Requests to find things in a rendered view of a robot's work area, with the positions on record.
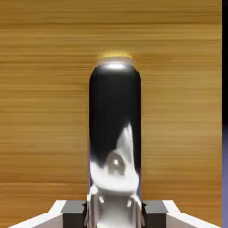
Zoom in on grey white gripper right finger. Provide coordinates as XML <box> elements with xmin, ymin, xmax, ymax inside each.
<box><xmin>140</xmin><ymin>199</ymin><xmax>221</xmax><ymax>228</ymax></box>

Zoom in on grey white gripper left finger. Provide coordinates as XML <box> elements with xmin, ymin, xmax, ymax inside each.
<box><xmin>7</xmin><ymin>199</ymin><xmax>89</xmax><ymax>228</ymax></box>

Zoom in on light wood cabinet door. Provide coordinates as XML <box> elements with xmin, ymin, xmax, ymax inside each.
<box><xmin>0</xmin><ymin>0</ymin><xmax>223</xmax><ymax>228</ymax></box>

